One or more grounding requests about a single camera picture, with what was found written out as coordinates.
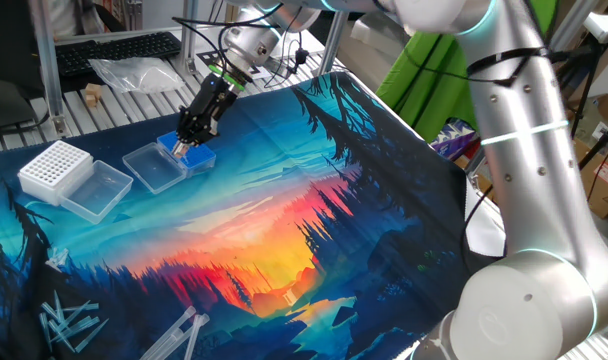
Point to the medium translucent pipette tip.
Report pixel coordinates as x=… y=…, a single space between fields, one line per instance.
x=58 y=307
x=84 y=306
x=74 y=315
x=94 y=334
x=45 y=332
x=64 y=340
x=79 y=325
x=49 y=310

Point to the brown cardboard box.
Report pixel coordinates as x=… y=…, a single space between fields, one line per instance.
x=604 y=200

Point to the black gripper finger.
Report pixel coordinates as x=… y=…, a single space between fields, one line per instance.
x=204 y=134
x=185 y=127

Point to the white tripod-mounted camera device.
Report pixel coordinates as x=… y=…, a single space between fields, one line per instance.
x=606 y=27

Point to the clear plastic bag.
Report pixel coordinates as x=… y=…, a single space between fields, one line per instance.
x=139 y=75

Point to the purple patterned box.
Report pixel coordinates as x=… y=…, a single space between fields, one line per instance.
x=449 y=140

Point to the printed forest sunset cloth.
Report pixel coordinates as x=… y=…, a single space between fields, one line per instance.
x=234 y=200

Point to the black computer keyboard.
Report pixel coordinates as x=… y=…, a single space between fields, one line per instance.
x=119 y=52

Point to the small wooden block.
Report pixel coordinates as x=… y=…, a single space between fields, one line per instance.
x=93 y=91

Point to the black tripod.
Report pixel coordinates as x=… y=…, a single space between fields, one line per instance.
x=586 y=55

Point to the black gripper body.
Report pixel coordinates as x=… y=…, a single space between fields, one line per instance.
x=211 y=102

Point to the large clear pipette tip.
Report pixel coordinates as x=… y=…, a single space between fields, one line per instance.
x=171 y=342
x=199 y=330
x=184 y=318

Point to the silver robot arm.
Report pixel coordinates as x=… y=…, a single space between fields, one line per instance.
x=529 y=200

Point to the dark grey case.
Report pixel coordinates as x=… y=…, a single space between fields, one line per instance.
x=9 y=107

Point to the blue pipette tip rack box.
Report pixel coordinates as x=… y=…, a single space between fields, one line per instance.
x=154 y=167

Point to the white pipette tip rack box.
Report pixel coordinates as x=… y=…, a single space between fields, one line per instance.
x=54 y=167

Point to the black monitor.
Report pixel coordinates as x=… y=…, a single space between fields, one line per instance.
x=9 y=45

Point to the green fabric sheet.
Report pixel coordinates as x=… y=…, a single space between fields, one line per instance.
x=419 y=95

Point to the clear pipette tip bundle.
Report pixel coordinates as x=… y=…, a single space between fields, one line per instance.
x=58 y=259

